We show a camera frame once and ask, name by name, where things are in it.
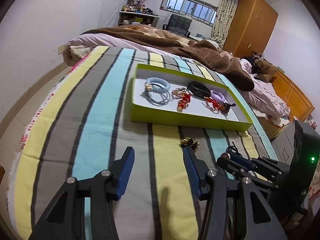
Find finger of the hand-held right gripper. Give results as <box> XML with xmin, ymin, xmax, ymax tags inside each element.
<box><xmin>225</xmin><ymin>151</ymin><xmax>290</xmax><ymax>178</ymax></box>
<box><xmin>216</xmin><ymin>156</ymin><xmax>278</xmax><ymax>192</ymax></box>

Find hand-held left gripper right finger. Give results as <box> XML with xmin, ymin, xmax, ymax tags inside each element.
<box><xmin>182</xmin><ymin>146</ymin><xmax>289</xmax><ymax>240</ymax></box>

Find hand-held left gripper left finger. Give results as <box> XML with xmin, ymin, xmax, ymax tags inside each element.
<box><xmin>28</xmin><ymin>146</ymin><xmax>135</xmax><ymax>240</ymax></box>

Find gold bell bracelet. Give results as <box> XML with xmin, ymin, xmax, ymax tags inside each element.
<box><xmin>179</xmin><ymin>137</ymin><xmax>200</xmax><ymax>152</ymax></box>

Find dark beaded bracelet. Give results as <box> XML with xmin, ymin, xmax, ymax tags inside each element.
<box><xmin>219</xmin><ymin>102</ymin><xmax>237</xmax><ymax>114</ymax></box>

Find red beaded bracelet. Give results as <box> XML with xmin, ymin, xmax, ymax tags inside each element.
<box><xmin>206</xmin><ymin>96</ymin><xmax>223</xmax><ymax>112</ymax></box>

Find green cardboard box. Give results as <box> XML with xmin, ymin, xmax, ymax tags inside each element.
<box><xmin>130</xmin><ymin>63</ymin><xmax>254</xmax><ymax>132</ymax></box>

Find red knot bracelet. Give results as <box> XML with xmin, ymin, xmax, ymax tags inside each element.
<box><xmin>177</xmin><ymin>94</ymin><xmax>192</xmax><ymax>112</ymax></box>

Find grey hair rings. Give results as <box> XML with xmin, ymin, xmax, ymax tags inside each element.
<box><xmin>142</xmin><ymin>90</ymin><xmax>172</xmax><ymax>107</ymax></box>

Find pink gold beaded bracelet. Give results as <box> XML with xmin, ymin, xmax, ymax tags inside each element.
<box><xmin>171</xmin><ymin>87</ymin><xmax>189</xmax><ymax>100</ymax></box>

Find black strap bracelet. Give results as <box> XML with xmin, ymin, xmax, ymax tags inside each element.
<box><xmin>187</xmin><ymin>81</ymin><xmax>213</xmax><ymax>98</ymax></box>

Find grey drawer cabinet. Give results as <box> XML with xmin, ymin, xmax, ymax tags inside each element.
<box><xmin>271</xmin><ymin>124</ymin><xmax>297</xmax><ymax>164</ymax></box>

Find yellow mattress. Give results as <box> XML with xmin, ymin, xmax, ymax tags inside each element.
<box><xmin>260</xmin><ymin>117</ymin><xmax>285</xmax><ymax>139</ymax></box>

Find wooden headboard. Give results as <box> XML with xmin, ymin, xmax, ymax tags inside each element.
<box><xmin>272</xmin><ymin>69</ymin><xmax>315</xmax><ymax>122</ymax></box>

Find striped bed sheet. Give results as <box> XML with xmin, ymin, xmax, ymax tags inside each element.
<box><xmin>6</xmin><ymin>45</ymin><xmax>278</xmax><ymax>240</ymax></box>

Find brown teddy bear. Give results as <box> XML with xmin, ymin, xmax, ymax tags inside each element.
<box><xmin>254</xmin><ymin>59</ymin><xmax>277</xmax><ymax>82</ymax></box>

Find dark clothes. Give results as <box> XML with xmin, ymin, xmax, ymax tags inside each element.
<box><xmin>244</xmin><ymin>56</ymin><xmax>262</xmax><ymax>74</ymax></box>

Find brown fleece blanket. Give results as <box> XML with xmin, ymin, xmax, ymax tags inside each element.
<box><xmin>80</xmin><ymin>24</ymin><xmax>255</xmax><ymax>92</ymax></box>

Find wooden wardrobe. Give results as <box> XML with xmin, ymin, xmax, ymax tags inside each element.
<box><xmin>222</xmin><ymin>0</ymin><xmax>279</xmax><ymax>58</ymax></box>

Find patterned curtain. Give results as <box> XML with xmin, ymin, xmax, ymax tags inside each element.
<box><xmin>211</xmin><ymin>0</ymin><xmax>240</xmax><ymax>48</ymax></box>

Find black chair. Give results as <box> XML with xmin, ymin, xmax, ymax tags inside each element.
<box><xmin>162</xmin><ymin>14</ymin><xmax>192</xmax><ymax>37</ymax></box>

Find cluttered desk shelf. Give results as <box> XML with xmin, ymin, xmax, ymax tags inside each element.
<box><xmin>118</xmin><ymin>10</ymin><xmax>159</xmax><ymax>27</ymax></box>

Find barred window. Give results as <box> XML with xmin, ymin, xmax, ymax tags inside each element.
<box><xmin>160</xmin><ymin>0</ymin><xmax>218</xmax><ymax>26</ymax></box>

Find group of bottles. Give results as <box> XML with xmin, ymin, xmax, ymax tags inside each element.
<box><xmin>121</xmin><ymin>0</ymin><xmax>157</xmax><ymax>14</ymax></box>

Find purple spiral hair tie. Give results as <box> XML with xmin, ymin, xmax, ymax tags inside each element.
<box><xmin>209</xmin><ymin>89</ymin><xmax>225</xmax><ymax>103</ymax></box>

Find white cable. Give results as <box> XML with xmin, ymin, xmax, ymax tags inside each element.
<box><xmin>285</xmin><ymin>80</ymin><xmax>294</xmax><ymax>105</ymax></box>

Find blue spiral hair tie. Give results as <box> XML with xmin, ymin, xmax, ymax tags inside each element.
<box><xmin>145</xmin><ymin>77</ymin><xmax>171</xmax><ymax>94</ymax></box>

